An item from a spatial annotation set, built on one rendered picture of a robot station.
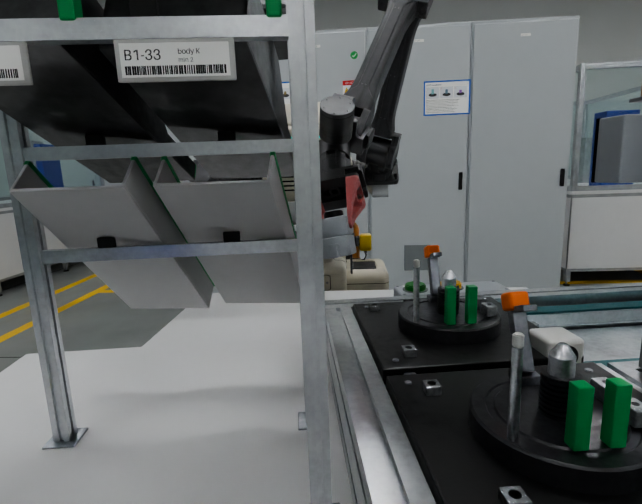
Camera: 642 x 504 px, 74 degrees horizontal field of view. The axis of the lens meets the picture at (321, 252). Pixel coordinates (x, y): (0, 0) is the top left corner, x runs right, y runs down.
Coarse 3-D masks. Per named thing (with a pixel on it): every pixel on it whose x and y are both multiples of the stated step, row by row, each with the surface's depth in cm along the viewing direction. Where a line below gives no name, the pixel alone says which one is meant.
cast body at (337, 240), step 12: (324, 216) 66; (336, 216) 64; (324, 228) 64; (336, 228) 64; (348, 228) 64; (324, 240) 63; (336, 240) 63; (348, 240) 63; (324, 252) 63; (336, 252) 61; (348, 252) 63
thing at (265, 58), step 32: (160, 0) 37; (192, 0) 37; (224, 0) 36; (256, 0) 39; (256, 64) 39; (160, 96) 43; (192, 96) 43; (224, 96) 43; (256, 96) 43; (192, 128) 49; (224, 128) 49; (256, 128) 49; (224, 160) 58; (256, 160) 57; (288, 160) 57
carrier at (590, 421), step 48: (480, 384) 41; (528, 384) 40; (576, 384) 30; (624, 384) 30; (432, 432) 37; (480, 432) 35; (528, 432) 33; (576, 432) 31; (624, 432) 31; (432, 480) 32; (480, 480) 31; (528, 480) 31; (576, 480) 30; (624, 480) 29
